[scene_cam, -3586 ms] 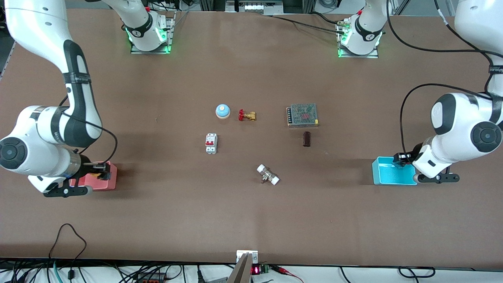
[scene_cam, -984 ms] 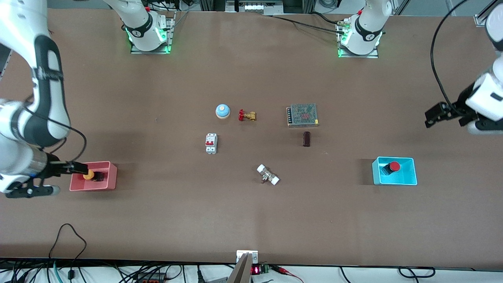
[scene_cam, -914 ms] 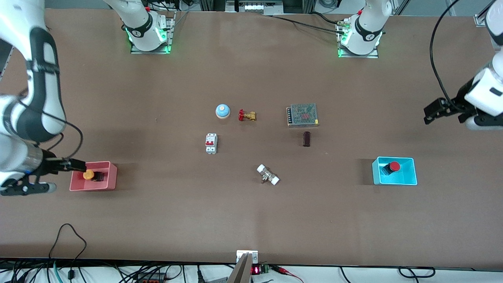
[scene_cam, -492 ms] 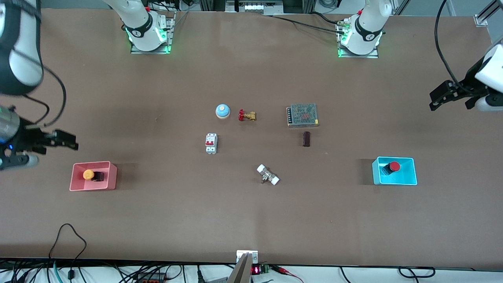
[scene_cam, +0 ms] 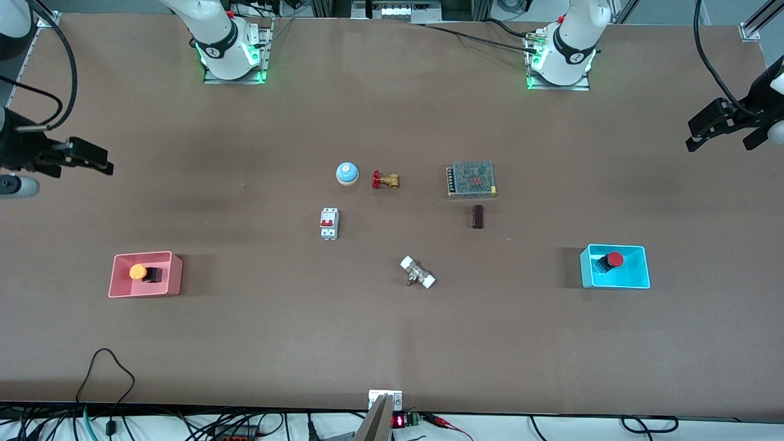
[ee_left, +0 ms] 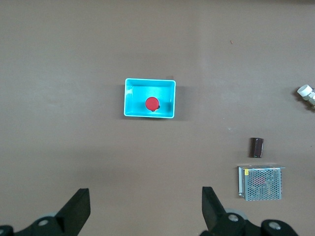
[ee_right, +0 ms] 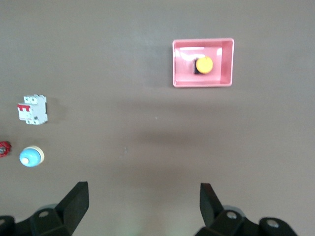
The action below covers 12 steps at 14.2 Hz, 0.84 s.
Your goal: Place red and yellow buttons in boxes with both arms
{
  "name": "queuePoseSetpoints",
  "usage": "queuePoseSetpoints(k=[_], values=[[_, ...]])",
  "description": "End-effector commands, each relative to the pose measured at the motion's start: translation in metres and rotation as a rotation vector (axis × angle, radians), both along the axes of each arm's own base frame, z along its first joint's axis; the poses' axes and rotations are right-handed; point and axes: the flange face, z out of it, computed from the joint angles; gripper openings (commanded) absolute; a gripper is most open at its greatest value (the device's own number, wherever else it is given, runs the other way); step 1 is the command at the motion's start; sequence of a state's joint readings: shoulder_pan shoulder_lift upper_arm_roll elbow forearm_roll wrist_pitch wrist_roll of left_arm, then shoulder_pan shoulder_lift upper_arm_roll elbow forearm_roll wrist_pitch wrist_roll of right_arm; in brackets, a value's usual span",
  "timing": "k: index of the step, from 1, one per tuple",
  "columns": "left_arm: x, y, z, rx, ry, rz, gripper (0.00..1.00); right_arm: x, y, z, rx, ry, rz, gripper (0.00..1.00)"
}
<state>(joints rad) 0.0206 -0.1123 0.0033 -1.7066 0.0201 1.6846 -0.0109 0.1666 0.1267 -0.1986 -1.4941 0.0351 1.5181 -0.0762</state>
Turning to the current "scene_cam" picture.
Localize yellow push button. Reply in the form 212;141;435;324
129;263;164;284

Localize red push button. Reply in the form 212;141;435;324
594;251;625;274

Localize pink plastic box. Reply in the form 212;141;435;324
108;251;184;299

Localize blue plastic box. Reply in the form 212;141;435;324
579;244;652;290

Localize metal mesh power supply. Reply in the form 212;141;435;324
445;160;499;200

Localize black power strip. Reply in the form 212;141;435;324
207;425;260;441

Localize metal fitting white ends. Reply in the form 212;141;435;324
399;255;437;290

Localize background control equipment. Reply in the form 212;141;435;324
350;0;443;25

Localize grey metal bar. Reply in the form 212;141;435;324
354;394;394;441

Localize red clip lead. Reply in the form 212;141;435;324
421;413;475;441

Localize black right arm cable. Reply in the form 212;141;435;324
15;0;79;133
0;74;64;124

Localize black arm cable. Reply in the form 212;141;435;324
0;74;64;124
693;0;755;118
15;0;79;133

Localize aluminium profile rail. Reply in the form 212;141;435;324
739;0;784;42
7;11;51;108

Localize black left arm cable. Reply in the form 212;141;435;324
693;0;755;118

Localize black looped cable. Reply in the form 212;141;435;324
75;348;137;423

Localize white circuit breaker red switch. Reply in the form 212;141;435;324
319;208;340;241

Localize black cable on table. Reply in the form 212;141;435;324
420;18;543;55

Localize black floor cable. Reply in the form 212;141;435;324
620;415;680;435

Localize metal table edge bracket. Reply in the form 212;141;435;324
367;389;404;412

